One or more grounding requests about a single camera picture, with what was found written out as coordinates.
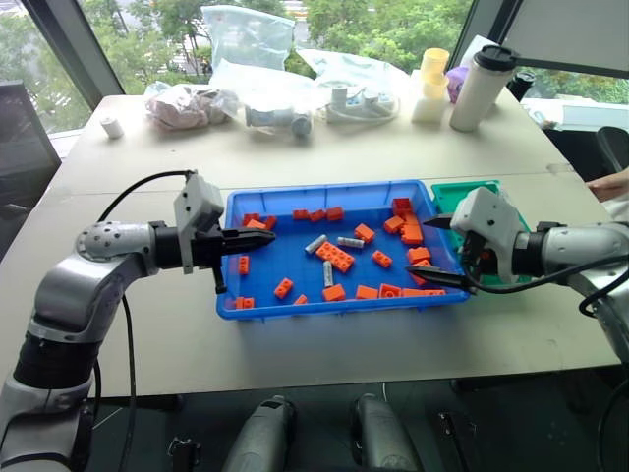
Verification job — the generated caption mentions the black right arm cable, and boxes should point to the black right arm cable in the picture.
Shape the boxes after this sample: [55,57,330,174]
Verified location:
[470,253,629,472]

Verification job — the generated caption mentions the black bracket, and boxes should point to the black bracket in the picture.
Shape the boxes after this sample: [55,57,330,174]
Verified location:
[437,411,476,472]
[168,434,203,472]

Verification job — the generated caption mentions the clear crumpled plastic bag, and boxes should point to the clear crumpled plastic bag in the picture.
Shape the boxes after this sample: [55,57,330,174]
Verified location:
[296,46,413,125]

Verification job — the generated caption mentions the clear bag with grey device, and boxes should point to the clear bag with grey device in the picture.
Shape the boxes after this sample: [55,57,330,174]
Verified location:
[209,57,316,143]

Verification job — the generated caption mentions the black round container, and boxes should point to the black round container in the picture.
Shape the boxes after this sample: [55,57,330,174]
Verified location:
[505,70,538,102]

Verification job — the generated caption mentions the white bottle with black lid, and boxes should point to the white bottle with black lid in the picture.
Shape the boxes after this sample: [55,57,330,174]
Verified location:
[448,43,520,134]

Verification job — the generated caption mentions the white garment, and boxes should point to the white garment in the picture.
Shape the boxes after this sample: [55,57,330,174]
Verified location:
[601,194,629,228]

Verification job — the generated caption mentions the grey monitor panel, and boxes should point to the grey monitor panel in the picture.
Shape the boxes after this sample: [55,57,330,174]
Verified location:
[494,0,629,81]

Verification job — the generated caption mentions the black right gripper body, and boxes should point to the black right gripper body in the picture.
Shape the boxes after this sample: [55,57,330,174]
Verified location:
[459,230,494,286]

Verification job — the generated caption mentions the small white cylinder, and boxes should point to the small white cylinder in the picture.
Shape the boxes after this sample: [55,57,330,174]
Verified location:
[100,116,124,141]

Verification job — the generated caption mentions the dark window frame pillar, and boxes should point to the dark window frame pillar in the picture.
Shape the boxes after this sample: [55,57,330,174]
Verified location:
[448,0,525,71]
[19,0,127,107]

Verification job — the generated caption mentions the black mesh chair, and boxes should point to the black mesh chair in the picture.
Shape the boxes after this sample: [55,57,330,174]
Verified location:
[596,126,629,174]

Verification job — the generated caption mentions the light blue plastic bag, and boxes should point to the light blue plastic bag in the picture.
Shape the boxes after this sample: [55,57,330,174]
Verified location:
[200,4,297,76]

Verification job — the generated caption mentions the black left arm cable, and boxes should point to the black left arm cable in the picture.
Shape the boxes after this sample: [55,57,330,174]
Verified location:
[90,169,198,472]

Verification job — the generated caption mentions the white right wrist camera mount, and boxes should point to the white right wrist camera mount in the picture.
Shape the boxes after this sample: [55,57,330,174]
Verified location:
[449,186,532,286]

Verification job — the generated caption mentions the white power strip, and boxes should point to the white power strip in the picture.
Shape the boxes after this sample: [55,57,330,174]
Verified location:
[325,85,400,125]

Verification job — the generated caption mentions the clear bag with pink contents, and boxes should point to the clear bag with pink contents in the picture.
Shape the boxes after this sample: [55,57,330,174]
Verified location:
[143,82,241,132]

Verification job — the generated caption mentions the purple plastic object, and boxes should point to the purple plastic object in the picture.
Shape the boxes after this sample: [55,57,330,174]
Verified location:
[443,65,469,105]

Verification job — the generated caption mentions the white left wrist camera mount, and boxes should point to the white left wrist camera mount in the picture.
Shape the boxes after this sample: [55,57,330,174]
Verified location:
[173,171,226,275]

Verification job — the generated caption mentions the green plastic tray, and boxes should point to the green plastic tray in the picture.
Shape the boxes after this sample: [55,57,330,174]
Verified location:
[430,179,535,287]

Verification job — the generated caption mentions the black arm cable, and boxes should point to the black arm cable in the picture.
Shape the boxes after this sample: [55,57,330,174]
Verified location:
[470,253,629,472]
[90,169,198,472]

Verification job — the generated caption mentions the stacked yellow plastic cups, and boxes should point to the stacked yellow plastic cups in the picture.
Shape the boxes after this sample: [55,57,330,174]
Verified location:
[419,47,451,102]

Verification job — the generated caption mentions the dark rounded grey shape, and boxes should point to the dark rounded grey shape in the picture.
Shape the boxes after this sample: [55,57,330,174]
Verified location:
[221,394,297,472]
[349,392,423,472]

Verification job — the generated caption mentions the black office chair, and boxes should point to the black office chair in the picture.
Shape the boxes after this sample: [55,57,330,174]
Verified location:
[0,80,63,257]

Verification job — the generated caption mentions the person's bare hand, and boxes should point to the person's bare hand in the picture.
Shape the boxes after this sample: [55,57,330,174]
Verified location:
[586,168,629,202]

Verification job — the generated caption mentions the blue plastic tray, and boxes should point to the blue plastic tray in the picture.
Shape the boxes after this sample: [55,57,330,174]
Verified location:
[215,179,474,322]

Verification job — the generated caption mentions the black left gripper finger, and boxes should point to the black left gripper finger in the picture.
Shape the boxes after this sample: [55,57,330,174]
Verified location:
[229,227,277,243]
[230,237,276,254]

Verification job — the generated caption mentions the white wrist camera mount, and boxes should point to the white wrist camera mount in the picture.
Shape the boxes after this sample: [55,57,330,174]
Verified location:
[449,186,532,286]
[173,171,226,275]

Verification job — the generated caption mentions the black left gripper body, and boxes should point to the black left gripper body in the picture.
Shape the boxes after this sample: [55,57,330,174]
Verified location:
[192,223,233,295]

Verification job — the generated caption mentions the large orange building plate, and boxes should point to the large orange building plate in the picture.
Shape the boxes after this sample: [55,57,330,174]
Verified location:
[314,241,357,273]

